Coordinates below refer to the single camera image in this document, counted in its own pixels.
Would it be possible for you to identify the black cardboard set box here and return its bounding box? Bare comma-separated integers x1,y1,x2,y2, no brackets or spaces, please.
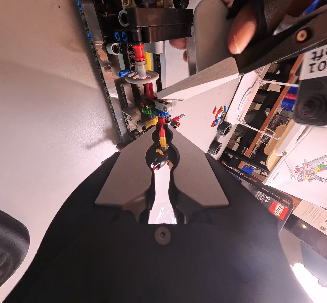
221,160,294,229

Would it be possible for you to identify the small blue storage bin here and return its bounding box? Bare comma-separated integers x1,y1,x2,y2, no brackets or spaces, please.
281,99,298,112

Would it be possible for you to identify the lego car chassis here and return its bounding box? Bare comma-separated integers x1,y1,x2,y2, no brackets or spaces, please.
77,0,194,172

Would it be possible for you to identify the white instruction booklet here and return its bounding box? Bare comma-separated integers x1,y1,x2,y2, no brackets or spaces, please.
264,123,327,207

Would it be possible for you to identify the printed paper sheet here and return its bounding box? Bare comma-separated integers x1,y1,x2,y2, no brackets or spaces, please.
292,200,327,234

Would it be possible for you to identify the pile of small lego pins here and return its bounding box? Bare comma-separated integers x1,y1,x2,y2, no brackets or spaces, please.
211,105,228,128

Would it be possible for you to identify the white book stand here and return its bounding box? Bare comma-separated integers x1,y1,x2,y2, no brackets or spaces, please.
230,74,300,182

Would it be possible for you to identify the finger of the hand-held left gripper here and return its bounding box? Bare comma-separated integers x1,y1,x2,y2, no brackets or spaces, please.
155,57,241,101

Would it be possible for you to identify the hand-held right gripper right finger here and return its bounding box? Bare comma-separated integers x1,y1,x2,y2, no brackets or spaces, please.
167,125,229,223

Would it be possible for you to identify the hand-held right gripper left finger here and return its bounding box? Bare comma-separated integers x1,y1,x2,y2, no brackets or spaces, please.
95,126,157,222

